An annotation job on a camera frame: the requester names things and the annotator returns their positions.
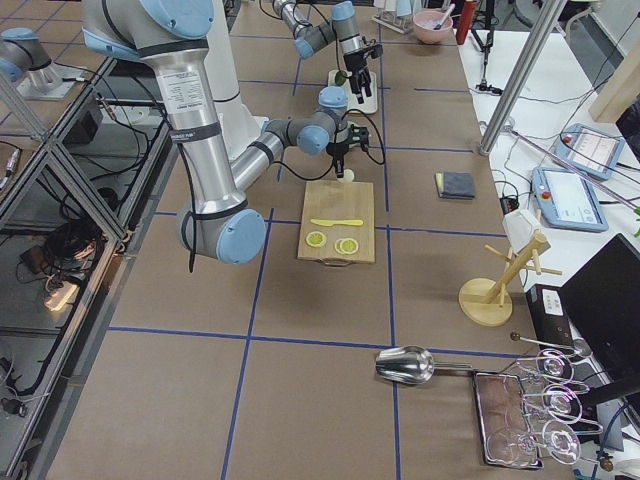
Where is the single front lemon slice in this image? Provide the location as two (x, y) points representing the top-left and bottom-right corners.
(305, 231), (327, 248)

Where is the teach pendant far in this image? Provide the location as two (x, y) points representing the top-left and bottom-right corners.
(554, 123), (623, 181)

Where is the teach pendant near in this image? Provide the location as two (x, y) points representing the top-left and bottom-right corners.
(531, 167), (609, 233)

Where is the black monitor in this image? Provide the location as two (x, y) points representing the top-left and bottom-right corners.
(560, 234), (639, 380)

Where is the wire glass rack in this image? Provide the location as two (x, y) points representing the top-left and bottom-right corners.
(496, 348), (603, 465)

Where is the yellow plastic knife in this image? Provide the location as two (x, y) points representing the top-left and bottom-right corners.
(309, 218), (364, 227)

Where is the red bottle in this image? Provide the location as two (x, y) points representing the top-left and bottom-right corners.
(455, 0), (478, 45)

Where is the aluminium frame post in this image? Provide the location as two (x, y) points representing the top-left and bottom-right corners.
(479, 0), (567, 156)

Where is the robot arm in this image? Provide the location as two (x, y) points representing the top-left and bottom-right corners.
(258, 0), (383, 105)
(83, 1), (348, 264)

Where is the pink bowl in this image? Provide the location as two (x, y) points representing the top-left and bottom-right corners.
(412, 10), (453, 44)

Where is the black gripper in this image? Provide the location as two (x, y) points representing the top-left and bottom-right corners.
(344, 47), (374, 98)
(327, 142), (350, 177)

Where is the grey folded cloth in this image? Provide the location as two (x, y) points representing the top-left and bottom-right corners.
(434, 171), (476, 200)

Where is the white bear tray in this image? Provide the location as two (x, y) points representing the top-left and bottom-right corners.
(340, 72), (378, 114)

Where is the teach pendant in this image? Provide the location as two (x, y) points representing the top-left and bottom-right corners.
(554, 123), (623, 181)
(531, 167), (609, 233)

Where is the metal scoop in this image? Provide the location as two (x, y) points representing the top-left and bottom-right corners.
(375, 345), (473, 385)

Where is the dark tray with glasses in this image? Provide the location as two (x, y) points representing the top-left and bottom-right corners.
(472, 371), (543, 471)

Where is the wooden cutting board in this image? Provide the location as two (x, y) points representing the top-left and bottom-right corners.
(297, 180), (376, 265)

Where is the upper lemon slice of pair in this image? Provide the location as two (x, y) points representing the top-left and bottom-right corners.
(341, 238), (359, 255)

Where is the white steamed bun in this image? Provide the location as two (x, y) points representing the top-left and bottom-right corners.
(338, 169), (355, 184)

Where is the wooden mug tree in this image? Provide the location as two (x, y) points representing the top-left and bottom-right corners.
(458, 230), (562, 327)

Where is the green avocado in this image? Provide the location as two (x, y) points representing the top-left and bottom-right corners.
(333, 70), (348, 86)

